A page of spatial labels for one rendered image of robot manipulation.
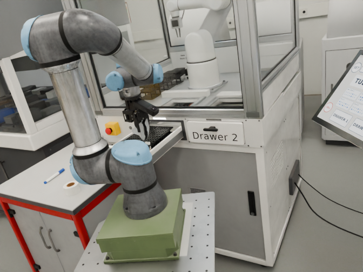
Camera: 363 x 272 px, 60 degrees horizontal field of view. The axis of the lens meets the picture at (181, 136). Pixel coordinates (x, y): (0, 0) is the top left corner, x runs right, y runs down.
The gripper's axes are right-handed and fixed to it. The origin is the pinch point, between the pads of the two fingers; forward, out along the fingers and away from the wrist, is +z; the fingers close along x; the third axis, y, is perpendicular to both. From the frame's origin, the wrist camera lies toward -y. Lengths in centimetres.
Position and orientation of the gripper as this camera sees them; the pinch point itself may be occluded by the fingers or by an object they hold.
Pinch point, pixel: (146, 136)
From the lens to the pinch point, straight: 144.8
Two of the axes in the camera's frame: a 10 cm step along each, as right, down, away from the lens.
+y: -8.6, -0.5, 5.0
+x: -4.8, 4.1, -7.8
